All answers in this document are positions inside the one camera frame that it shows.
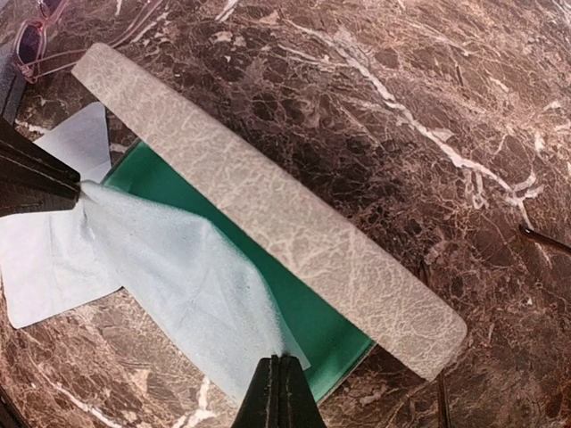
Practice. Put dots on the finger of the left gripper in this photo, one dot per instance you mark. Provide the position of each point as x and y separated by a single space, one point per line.
33 180

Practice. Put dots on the dark grey glasses case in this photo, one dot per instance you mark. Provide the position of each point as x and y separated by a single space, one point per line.
12 87

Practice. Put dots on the blue cleaning cloth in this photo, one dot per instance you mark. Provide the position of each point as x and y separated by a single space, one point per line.
204 294
82 142

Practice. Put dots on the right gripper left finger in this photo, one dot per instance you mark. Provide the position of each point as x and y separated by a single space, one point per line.
259 408

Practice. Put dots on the light grey glasses case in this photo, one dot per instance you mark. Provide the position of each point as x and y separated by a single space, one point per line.
336 289

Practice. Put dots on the brown sunglasses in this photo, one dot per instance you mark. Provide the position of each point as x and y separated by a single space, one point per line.
30 43
511 285

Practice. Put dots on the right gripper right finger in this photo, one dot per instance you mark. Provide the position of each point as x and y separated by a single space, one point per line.
296 406

